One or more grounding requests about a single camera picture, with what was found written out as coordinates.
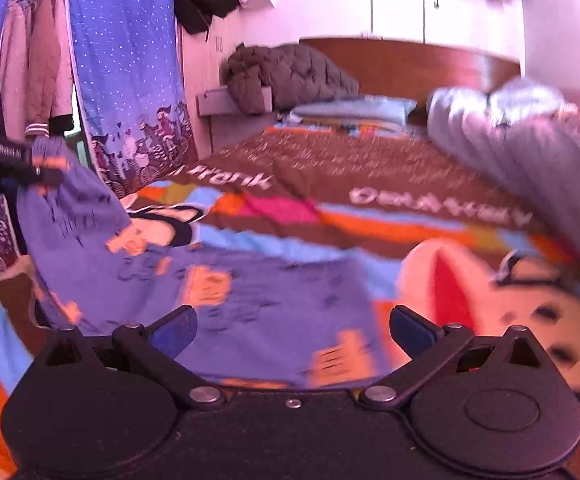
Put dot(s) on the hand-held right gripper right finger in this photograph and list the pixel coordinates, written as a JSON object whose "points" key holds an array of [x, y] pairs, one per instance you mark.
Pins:
{"points": [[410, 332]]}

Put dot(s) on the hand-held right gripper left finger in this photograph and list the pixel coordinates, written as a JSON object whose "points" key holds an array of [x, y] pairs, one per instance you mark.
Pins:
{"points": [[177, 330]]}

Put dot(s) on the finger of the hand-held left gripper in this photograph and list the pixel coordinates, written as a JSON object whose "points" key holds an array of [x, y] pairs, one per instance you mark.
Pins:
{"points": [[49, 178]]}

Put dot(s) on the blue car-print pants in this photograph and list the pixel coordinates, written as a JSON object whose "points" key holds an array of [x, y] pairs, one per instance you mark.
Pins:
{"points": [[250, 310]]}

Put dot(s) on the pink fleece coat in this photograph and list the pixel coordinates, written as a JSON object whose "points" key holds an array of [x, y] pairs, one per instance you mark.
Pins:
{"points": [[12, 60]]}

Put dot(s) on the pink quilted jacket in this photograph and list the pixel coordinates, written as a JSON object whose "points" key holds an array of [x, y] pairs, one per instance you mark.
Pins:
{"points": [[44, 60]]}

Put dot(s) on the colourful printed blanket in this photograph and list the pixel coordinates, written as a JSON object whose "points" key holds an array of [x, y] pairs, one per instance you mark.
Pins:
{"points": [[370, 175]]}

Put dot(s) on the white bedside table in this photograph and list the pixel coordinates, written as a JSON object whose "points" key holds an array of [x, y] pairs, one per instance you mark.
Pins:
{"points": [[214, 102]]}

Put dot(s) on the white cabinet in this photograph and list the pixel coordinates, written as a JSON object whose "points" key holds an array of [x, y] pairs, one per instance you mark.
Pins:
{"points": [[204, 70]]}

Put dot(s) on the pinkish grey duvet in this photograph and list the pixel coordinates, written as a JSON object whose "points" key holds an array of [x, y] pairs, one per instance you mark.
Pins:
{"points": [[545, 170]]}

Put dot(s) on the light blue pillow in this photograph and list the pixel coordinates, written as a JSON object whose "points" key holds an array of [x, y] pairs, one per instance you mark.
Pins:
{"points": [[350, 110]]}

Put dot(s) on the dark quilted jacket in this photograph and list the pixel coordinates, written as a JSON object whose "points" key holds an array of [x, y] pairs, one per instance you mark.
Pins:
{"points": [[290, 75]]}

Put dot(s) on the light blue bedding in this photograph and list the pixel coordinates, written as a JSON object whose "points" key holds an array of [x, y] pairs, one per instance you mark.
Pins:
{"points": [[525, 97]]}

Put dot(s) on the brown wooden headboard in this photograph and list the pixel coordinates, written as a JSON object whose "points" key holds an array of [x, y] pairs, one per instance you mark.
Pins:
{"points": [[420, 70]]}

